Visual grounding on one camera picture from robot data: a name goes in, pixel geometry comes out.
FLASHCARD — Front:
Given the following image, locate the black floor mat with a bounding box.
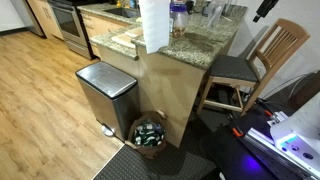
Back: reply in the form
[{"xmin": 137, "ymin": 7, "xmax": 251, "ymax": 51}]
[{"xmin": 92, "ymin": 106, "xmax": 235, "ymax": 180}]

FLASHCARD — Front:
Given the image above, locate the stainless steel refrigerator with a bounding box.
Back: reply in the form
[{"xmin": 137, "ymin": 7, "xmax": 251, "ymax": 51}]
[{"xmin": 9, "ymin": 0, "xmax": 46, "ymax": 38}]

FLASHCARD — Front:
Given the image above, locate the kitchen sink basin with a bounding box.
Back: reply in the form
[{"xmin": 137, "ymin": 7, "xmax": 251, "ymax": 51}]
[{"xmin": 102, "ymin": 6, "xmax": 141, "ymax": 20}]

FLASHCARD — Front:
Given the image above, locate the tall light wood cabinet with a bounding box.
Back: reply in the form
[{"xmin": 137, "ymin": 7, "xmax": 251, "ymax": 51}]
[{"xmin": 26, "ymin": 0, "xmax": 65, "ymax": 41}]

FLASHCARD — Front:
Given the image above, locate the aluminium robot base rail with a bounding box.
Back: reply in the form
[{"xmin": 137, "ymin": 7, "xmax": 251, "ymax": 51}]
[{"xmin": 244, "ymin": 127, "xmax": 320, "ymax": 180}]

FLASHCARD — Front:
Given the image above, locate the stainless steel stove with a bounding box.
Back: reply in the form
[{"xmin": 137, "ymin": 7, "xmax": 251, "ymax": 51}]
[{"xmin": 47, "ymin": 0, "xmax": 98, "ymax": 61}]

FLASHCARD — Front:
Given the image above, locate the stainless steel trash can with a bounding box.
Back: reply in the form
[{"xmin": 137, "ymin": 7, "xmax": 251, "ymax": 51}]
[{"xmin": 74, "ymin": 61, "xmax": 141, "ymax": 142}]

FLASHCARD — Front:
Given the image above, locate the black robot cart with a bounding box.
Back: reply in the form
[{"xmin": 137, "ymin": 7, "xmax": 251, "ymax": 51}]
[{"xmin": 209, "ymin": 99, "xmax": 320, "ymax": 180}]

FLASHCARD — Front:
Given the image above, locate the white paper towel roll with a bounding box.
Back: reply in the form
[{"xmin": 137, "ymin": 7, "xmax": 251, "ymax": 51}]
[{"xmin": 137, "ymin": 0, "xmax": 171, "ymax": 55}]

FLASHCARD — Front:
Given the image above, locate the grey chair cushion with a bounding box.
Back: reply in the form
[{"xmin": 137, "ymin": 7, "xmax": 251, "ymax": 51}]
[{"xmin": 209, "ymin": 54, "xmax": 260, "ymax": 84}]

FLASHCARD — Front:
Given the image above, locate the light wooden cutting board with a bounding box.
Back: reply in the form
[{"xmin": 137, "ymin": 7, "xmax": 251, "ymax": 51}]
[{"xmin": 110, "ymin": 25, "xmax": 145, "ymax": 50}]

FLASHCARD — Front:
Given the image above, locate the light wood base cabinet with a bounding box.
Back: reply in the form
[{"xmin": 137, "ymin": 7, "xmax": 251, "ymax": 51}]
[{"xmin": 80, "ymin": 12, "xmax": 130, "ymax": 58}]

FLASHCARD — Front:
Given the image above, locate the brown paper bag with cans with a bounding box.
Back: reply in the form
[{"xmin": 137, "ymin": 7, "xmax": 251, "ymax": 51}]
[{"xmin": 124, "ymin": 109, "xmax": 168, "ymax": 160}]

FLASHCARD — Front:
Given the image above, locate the wooden chair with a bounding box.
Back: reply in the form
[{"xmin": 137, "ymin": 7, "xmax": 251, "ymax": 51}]
[{"xmin": 196, "ymin": 18, "xmax": 311, "ymax": 117}]

